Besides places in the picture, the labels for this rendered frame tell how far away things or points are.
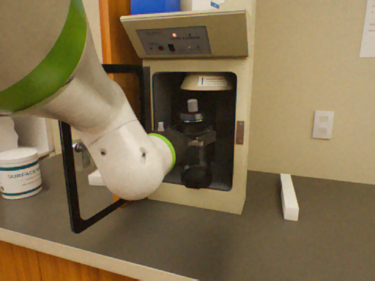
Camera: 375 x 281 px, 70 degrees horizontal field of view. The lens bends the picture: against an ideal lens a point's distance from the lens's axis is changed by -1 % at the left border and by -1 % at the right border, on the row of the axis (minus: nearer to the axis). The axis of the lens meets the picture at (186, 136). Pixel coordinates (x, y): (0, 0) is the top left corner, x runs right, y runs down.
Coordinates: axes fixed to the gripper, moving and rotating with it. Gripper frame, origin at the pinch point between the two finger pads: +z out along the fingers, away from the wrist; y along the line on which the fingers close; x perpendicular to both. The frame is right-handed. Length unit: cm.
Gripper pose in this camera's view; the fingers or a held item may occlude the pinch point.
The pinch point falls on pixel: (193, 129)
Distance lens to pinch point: 79.3
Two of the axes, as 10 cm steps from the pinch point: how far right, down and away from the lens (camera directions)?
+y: -9.4, -0.8, 3.2
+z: 3.3, -2.2, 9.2
